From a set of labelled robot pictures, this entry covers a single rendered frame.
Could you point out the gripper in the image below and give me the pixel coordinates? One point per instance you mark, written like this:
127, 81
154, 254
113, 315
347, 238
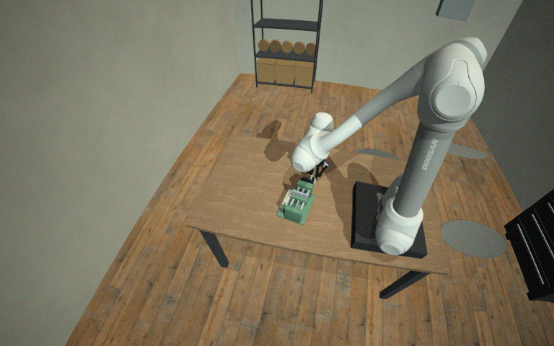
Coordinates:
325, 166

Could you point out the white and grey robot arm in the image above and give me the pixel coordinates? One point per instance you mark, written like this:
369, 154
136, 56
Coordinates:
453, 88

